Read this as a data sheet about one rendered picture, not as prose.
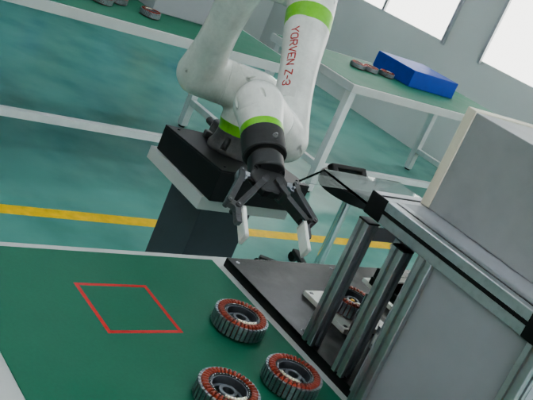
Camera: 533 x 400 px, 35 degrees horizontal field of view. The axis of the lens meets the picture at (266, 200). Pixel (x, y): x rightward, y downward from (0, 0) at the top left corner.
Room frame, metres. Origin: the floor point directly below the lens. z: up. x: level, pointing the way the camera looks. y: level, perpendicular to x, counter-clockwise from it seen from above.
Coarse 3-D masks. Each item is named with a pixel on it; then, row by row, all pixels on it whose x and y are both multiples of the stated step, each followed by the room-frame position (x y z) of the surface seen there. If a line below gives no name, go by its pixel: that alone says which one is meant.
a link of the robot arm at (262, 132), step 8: (248, 128) 1.67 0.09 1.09; (256, 128) 1.67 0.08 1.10; (264, 128) 1.67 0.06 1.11; (272, 128) 1.67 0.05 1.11; (280, 128) 1.69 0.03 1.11; (240, 136) 1.69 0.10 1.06; (248, 136) 1.66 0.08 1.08; (256, 136) 1.65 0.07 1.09; (264, 136) 1.65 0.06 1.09; (272, 136) 1.66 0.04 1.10; (280, 136) 1.67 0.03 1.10; (248, 144) 1.64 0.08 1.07; (256, 144) 1.64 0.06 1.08; (264, 144) 1.64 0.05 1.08; (272, 144) 1.64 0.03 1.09; (280, 144) 1.65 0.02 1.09; (248, 152) 1.65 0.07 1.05; (280, 152) 1.66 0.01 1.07
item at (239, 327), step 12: (228, 300) 1.54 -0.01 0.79; (216, 312) 1.48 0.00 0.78; (228, 312) 1.53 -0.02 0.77; (240, 312) 1.54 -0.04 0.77; (252, 312) 1.54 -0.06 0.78; (216, 324) 1.47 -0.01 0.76; (228, 324) 1.45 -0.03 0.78; (240, 324) 1.46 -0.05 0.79; (252, 324) 1.48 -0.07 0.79; (264, 324) 1.50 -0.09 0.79; (228, 336) 1.45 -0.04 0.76; (240, 336) 1.46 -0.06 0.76; (252, 336) 1.46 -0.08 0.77
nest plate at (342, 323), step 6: (306, 294) 1.74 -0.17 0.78; (312, 294) 1.74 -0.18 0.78; (318, 294) 1.76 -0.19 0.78; (312, 300) 1.73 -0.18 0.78; (318, 300) 1.73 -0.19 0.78; (336, 318) 1.68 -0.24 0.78; (342, 318) 1.69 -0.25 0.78; (336, 324) 1.66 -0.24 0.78; (342, 324) 1.66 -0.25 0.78; (348, 324) 1.68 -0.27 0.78; (378, 324) 1.74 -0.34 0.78; (342, 330) 1.65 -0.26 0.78
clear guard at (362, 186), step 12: (300, 180) 1.75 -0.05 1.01; (312, 180) 1.76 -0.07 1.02; (324, 180) 1.77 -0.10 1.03; (336, 180) 1.68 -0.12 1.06; (348, 180) 1.71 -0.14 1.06; (360, 180) 1.75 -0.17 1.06; (372, 180) 1.79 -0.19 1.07; (384, 180) 1.84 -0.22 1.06; (360, 192) 1.66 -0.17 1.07; (396, 192) 1.78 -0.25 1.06; (408, 192) 1.83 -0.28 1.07
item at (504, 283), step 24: (384, 192) 1.54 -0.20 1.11; (384, 216) 1.49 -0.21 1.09; (408, 216) 1.46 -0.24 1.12; (432, 216) 1.53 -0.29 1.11; (408, 240) 1.43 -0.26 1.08; (432, 240) 1.40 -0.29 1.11; (456, 240) 1.43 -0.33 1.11; (432, 264) 1.39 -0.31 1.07; (456, 264) 1.36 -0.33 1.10; (480, 264) 1.36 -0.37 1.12; (504, 264) 1.42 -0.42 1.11; (480, 288) 1.31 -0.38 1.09; (504, 288) 1.29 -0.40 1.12; (528, 288) 1.34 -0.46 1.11; (504, 312) 1.27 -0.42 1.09; (528, 312) 1.24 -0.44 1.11; (528, 336) 1.23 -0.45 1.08
